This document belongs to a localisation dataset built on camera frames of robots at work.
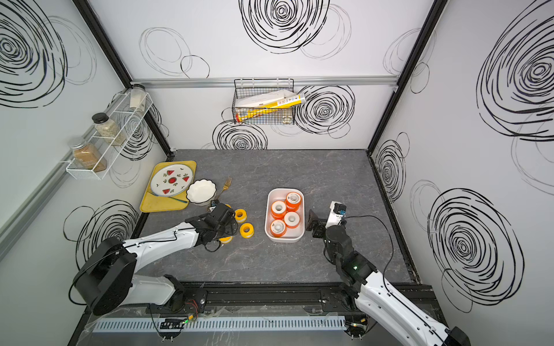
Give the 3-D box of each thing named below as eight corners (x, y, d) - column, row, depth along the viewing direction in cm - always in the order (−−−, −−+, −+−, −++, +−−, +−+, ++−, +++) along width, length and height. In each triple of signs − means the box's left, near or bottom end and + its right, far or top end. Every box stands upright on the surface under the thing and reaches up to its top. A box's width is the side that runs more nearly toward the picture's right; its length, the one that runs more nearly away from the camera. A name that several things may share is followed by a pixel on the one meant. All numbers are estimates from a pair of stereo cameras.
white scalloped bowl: (185, 206, 100) (183, 202, 97) (193, 183, 108) (191, 179, 105) (213, 206, 100) (211, 202, 97) (218, 183, 108) (217, 179, 106)
